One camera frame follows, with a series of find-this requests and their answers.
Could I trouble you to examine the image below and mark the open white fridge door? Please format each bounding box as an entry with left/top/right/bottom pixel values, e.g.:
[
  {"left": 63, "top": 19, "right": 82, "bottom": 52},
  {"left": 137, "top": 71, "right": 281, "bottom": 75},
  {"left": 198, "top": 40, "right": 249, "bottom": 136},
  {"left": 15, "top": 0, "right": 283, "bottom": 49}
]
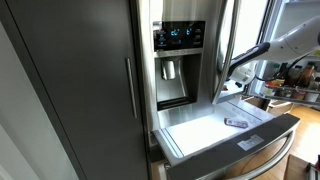
[{"left": 246, "top": 0, "right": 320, "bottom": 108}]

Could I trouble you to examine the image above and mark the water and ice dispenser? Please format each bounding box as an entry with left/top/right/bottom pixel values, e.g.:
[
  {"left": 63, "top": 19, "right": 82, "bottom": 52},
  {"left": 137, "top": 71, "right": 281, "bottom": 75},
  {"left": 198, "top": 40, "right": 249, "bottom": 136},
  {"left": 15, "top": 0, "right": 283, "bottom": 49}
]
[{"left": 152, "top": 20, "right": 207, "bottom": 112}]

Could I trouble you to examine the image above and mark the dark purple tomato packet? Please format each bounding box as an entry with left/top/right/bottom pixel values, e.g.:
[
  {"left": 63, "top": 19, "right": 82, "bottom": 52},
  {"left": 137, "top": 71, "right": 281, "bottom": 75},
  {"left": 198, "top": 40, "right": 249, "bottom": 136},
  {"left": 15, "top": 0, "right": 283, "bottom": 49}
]
[{"left": 224, "top": 117, "right": 249, "bottom": 129}]

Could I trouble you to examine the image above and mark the small jar with red lid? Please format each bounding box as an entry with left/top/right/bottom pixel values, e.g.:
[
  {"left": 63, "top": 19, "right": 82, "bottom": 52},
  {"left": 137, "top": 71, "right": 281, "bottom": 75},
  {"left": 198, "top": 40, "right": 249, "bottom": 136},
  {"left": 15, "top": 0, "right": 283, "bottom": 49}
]
[{"left": 264, "top": 81, "right": 280, "bottom": 98}]

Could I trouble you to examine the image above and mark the steel cabinet handle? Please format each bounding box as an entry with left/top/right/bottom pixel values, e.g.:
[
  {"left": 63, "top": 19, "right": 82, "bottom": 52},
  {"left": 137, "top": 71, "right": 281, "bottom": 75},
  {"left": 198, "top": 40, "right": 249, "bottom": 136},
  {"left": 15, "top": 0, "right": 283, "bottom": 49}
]
[{"left": 124, "top": 57, "right": 138, "bottom": 119}]

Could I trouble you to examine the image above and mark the stainless fridge door with dispenser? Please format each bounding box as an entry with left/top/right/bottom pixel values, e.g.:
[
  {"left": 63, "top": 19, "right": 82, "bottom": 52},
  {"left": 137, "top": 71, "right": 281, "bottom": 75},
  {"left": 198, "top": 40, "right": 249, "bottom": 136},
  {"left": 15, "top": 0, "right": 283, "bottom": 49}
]
[{"left": 136, "top": 0, "right": 243, "bottom": 134}]

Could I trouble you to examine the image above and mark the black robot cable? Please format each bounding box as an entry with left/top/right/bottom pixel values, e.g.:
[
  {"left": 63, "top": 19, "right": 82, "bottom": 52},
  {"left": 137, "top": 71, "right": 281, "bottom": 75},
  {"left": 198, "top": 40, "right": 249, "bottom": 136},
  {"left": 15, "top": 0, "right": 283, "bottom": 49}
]
[{"left": 254, "top": 54, "right": 314, "bottom": 83}]

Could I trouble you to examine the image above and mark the curved freezer drawer handle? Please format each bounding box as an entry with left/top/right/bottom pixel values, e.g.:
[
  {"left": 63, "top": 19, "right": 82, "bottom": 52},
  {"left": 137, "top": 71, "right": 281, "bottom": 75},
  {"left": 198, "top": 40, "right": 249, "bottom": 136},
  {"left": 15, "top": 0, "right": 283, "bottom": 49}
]
[{"left": 229, "top": 129, "right": 296, "bottom": 180}]

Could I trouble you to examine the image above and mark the white carton box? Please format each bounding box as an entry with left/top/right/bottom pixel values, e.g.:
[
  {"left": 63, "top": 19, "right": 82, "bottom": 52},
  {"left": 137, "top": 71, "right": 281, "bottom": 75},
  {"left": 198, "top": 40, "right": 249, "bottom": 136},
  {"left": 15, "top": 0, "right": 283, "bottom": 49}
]
[{"left": 304, "top": 90, "right": 320, "bottom": 103}]

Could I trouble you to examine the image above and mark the dark sauce bottle black cap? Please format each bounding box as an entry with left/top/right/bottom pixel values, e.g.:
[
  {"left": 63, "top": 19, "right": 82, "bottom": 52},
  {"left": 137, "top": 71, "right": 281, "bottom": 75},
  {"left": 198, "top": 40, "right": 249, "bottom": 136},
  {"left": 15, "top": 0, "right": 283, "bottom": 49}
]
[{"left": 274, "top": 63, "right": 290, "bottom": 86}]

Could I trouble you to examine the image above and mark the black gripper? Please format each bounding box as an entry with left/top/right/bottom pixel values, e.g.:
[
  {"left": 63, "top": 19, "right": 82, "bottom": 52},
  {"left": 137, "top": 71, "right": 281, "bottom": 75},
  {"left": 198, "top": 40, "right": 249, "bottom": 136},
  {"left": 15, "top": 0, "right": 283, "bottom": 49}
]
[{"left": 233, "top": 79, "right": 245, "bottom": 89}]

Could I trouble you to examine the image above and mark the brown bottle orange cap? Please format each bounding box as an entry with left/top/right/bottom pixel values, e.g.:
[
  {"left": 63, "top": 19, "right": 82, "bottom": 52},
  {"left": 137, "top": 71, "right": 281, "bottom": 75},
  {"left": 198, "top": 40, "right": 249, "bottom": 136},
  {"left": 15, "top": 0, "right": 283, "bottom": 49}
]
[{"left": 298, "top": 61, "right": 316, "bottom": 89}]

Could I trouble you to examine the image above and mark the dark grey tall cabinet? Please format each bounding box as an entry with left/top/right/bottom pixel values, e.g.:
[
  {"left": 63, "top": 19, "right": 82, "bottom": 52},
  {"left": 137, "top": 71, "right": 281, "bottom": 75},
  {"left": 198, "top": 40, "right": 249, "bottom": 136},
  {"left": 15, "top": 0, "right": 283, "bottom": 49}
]
[{"left": 0, "top": 0, "right": 151, "bottom": 180}]

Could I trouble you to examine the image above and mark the clear door bin with bottles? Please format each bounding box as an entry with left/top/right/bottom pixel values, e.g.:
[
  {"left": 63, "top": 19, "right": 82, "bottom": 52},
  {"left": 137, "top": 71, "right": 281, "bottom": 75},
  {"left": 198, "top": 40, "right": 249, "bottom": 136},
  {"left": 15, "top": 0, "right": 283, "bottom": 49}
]
[{"left": 263, "top": 79, "right": 320, "bottom": 108}]

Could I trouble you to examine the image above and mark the brown cardboard box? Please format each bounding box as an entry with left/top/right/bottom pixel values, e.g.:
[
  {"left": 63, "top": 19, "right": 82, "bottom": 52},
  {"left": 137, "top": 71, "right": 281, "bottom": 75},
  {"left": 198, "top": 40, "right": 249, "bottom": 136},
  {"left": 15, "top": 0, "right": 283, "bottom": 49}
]
[{"left": 283, "top": 153, "right": 320, "bottom": 180}]

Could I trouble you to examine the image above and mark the white label sticker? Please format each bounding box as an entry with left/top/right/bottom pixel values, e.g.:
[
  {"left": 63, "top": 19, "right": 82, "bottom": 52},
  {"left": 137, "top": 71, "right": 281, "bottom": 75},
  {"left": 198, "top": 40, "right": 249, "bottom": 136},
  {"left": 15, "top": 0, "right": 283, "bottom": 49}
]
[{"left": 237, "top": 134, "right": 265, "bottom": 152}]

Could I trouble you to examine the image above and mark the lit fridge interior cabinet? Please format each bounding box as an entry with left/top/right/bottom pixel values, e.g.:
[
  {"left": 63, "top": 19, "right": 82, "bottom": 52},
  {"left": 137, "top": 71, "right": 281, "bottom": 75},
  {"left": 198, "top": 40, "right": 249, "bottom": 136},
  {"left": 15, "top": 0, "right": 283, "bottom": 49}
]
[{"left": 213, "top": 0, "right": 288, "bottom": 104}]

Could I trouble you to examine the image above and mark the long steel fridge door handle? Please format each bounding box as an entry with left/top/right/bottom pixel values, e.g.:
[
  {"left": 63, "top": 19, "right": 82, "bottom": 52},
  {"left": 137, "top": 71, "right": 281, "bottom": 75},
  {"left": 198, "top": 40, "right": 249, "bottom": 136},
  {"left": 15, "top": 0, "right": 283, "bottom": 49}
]
[{"left": 211, "top": 0, "right": 243, "bottom": 105}]

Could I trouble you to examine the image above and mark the stainless freezer drawer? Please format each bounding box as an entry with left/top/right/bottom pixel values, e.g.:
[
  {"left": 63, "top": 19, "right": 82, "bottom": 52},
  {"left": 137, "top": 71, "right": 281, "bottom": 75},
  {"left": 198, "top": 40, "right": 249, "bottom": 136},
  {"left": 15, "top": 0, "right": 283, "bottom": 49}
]
[{"left": 151, "top": 99, "right": 301, "bottom": 180}]

